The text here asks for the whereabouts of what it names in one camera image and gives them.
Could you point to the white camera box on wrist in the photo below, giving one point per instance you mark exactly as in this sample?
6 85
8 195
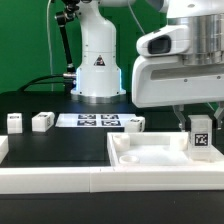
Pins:
169 40

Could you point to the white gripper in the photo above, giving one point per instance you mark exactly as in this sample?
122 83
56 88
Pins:
165 81

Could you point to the white square table top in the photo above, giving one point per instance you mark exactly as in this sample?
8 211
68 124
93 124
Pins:
155 149

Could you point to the white fiducial marker sheet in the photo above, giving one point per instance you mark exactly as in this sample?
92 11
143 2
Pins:
93 120

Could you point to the white U-shaped workspace fence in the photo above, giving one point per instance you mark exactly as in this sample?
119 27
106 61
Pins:
111 178

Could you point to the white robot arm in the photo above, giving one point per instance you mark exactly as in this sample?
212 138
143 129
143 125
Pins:
98 77

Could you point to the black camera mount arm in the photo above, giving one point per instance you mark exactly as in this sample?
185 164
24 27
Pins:
62 18

